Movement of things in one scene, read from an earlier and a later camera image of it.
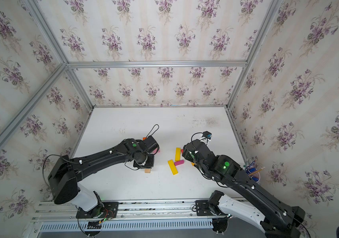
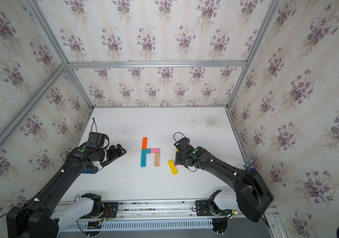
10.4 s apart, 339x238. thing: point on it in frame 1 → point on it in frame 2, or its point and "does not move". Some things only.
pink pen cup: x=254 y=171 does not move
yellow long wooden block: x=172 y=167 does not move
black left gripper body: x=146 y=161 → x=111 y=154
